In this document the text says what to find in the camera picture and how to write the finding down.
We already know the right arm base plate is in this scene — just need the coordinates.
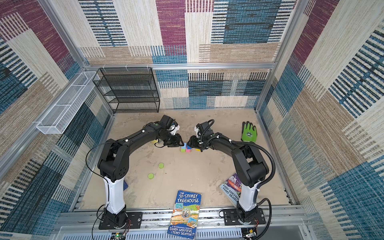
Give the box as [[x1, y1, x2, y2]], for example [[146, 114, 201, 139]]
[[219, 208, 267, 226]]

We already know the blue box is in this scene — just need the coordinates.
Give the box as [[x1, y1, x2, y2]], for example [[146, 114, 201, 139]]
[[123, 180, 129, 191]]

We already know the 91-storey treehouse book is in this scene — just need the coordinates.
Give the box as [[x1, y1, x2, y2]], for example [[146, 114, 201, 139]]
[[167, 190, 202, 240]]

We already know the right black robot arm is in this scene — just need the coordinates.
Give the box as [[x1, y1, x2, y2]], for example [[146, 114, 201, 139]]
[[187, 133, 276, 224]]

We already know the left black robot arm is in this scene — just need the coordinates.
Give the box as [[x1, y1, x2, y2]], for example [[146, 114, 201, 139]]
[[97, 115, 184, 229]]

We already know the black wire shelf rack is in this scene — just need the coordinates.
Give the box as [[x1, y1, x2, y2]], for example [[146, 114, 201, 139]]
[[93, 67, 161, 114]]

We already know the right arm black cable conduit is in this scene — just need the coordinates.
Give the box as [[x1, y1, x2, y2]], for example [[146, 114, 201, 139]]
[[199, 119, 276, 240]]

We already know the green black work glove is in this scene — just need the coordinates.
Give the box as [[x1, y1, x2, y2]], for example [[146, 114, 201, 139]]
[[241, 121, 258, 143]]

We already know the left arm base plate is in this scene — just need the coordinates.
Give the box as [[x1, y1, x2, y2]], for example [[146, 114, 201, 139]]
[[98, 212, 143, 230]]

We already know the white wire mesh basket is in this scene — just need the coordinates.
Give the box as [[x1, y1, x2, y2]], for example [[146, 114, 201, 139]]
[[36, 72, 96, 135]]

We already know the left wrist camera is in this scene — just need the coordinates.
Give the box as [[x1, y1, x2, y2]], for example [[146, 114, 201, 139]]
[[160, 115, 180, 135]]

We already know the purple treehouse book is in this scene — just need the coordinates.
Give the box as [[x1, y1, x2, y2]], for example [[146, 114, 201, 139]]
[[220, 173, 242, 207]]

